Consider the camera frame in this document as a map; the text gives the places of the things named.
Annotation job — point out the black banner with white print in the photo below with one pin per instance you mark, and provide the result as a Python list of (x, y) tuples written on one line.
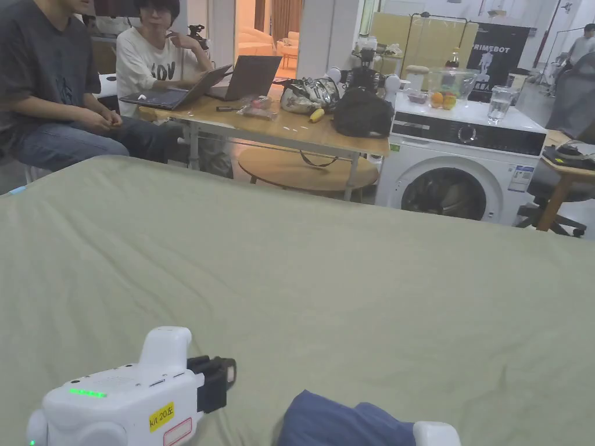
[(504, 46)]

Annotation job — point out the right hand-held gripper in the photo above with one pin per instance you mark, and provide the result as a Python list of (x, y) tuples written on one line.
[(434, 434)]

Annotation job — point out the dark blue garment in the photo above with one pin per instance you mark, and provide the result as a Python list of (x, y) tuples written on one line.
[(334, 420)]

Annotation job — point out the black and white robot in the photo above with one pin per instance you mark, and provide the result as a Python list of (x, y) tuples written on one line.
[(367, 74)]

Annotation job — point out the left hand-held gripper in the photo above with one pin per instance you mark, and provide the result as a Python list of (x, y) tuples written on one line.
[(116, 404)]

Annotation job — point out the white washing machine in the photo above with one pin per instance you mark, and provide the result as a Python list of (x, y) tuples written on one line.
[(465, 144)]

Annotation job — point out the bed with pale green sheet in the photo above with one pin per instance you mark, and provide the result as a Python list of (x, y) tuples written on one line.
[(297, 278)]

